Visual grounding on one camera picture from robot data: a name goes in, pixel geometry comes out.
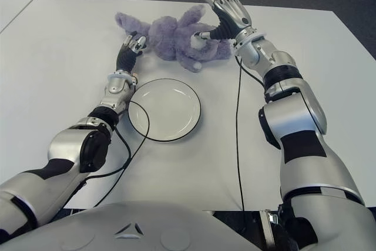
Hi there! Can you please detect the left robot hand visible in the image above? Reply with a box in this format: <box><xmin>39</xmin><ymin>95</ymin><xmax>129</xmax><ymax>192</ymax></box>
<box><xmin>115</xmin><ymin>34</ymin><xmax>147</xmax><ymax>73</ymax></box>

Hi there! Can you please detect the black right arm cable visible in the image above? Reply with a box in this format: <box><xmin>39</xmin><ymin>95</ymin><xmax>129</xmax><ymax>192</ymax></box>
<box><xmin>234</xmin><ymin>53</ymin><xmax>265</xmax><ymax>211</ymax></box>

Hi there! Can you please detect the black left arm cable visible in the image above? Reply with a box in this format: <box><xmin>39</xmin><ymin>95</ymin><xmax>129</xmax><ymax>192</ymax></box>
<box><xmin>60</xmin><ymin>101</ymin><xmax>151</xmax><ymax>212</ymax></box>

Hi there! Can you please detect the white plate black rim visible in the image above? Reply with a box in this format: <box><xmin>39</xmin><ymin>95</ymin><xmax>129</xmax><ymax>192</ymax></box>
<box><xmin>127</xmin><ymin>78</ymin><xmax>202</xmax><ymax>142</ymax></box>

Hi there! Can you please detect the grey robot torso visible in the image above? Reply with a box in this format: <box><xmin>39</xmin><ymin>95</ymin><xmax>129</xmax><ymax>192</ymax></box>
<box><xmin>0</xmin><ymin>202</ymin><xmax>277</xmax><ymax>251</ymax></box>

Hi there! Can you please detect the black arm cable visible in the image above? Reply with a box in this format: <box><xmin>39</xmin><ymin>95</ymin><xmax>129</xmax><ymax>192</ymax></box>
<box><xmin>60</xmin><ymin>101</ymin><xmax>151</xmax><ymax>212</ymax></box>
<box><xmin>234</xmin><ymin>53</ymin><xmax>265</xmax><ymax>211</ymax></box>

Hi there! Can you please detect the purple plush bunny doll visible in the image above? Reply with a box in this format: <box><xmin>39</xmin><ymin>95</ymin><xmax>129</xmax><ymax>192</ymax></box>
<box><xmin>115</xmin><ymin>4</ymin><xmax>234</xmax><ymax>73</ymax></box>

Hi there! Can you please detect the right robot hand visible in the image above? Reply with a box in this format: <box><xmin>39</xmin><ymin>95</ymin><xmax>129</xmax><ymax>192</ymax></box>
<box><xmin>194</xmin><ymin>0</ymin><xmax>256</xmax><ymax>42</ymax></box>

